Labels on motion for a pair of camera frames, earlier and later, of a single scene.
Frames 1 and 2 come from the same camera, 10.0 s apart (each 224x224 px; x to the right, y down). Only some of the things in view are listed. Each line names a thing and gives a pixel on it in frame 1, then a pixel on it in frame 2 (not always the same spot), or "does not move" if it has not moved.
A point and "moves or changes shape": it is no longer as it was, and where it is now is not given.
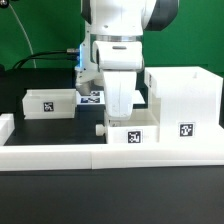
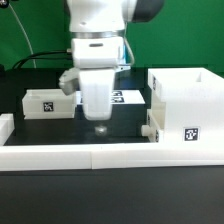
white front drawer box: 142,128 moves or changes shape
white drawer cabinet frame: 186,102 moves or changes shape
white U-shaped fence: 29,157 does not move
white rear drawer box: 49,104 does not move
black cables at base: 26,59 does not move
